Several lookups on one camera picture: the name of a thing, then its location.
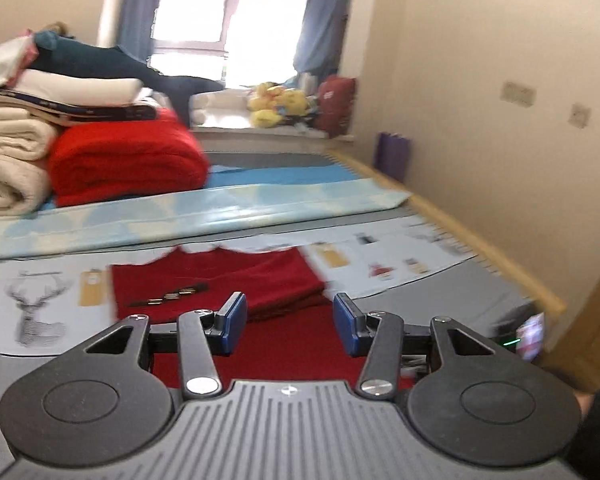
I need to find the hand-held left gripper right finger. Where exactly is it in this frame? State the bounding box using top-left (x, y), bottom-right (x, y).
top-left (332, 292), bottom-right (527, 403)

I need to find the red folded blanket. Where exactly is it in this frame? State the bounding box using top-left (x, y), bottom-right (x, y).
top-left (48, 108), bottom-right (212, 209)

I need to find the deer print bed sheet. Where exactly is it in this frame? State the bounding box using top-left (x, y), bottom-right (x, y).
top-left (0, 149), bottom-right (537, 463)

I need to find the light blue folded sheet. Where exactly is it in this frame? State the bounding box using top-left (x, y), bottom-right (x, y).
top-left (0, 176), bottom-right (413, 262)

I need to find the yellow bear plush toy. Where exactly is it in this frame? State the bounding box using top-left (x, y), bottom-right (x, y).
top-left (275, 86), bottom-right (312, 117)

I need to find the blue curtain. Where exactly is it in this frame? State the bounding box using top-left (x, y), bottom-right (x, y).
top-left (116, 0), bottom-right (169, 59)
top-left (293, 0), bottom-right (364, 77)

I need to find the red knit sweater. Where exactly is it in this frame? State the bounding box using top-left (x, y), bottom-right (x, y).
top-left (110, 246), bottom-right (415, 395)

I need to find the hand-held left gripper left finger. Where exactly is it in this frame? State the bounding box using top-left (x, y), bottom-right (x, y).
top-left (55, 291), bottom-right (249, 402)

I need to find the white plush toy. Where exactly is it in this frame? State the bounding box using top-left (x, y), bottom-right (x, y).
top-left (189, 91), bottom-right (252, 129)

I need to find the purple bag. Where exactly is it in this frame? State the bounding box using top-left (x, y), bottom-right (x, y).
top-left (375, 131), bottom-right (413, 182)

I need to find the wooden bed frame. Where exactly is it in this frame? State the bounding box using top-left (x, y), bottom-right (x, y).
top-left (329, 146), bottom-right (567, 319)

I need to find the dark star-trimmed folded blanket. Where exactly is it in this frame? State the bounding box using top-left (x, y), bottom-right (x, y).
top-left (0, 86), bottom-right (159, 127)

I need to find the cream folded blanket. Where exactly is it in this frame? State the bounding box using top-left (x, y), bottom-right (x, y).
top-left (0, 156), bottom-right (52, 217)
top-left (0, 105), bottom-right (62, 162)

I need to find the red plush cushion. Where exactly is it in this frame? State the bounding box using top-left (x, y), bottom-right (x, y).
top-left (313, 74), bottom-right (358, 139)

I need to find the white and pink cloth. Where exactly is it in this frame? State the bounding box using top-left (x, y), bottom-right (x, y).
top-left (0, 30), bottom-right (39, 94)

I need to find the beige wall outlet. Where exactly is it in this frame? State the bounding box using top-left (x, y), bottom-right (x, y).
top-left (569, 103), bottom-right (593, 129)
top-left (499, 80), bottom-right (538, 108)

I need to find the white pillow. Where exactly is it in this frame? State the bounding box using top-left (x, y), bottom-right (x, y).
top-left (16, 69), bottom-right (142, 107)

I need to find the teal shark plush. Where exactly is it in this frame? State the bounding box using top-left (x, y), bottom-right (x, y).
top-left (29, 29), bottom-right (227, 129)

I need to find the yellow duck plush toy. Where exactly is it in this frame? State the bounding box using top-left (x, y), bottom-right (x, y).
top-left (246, 81), bottom-right (287, 129)

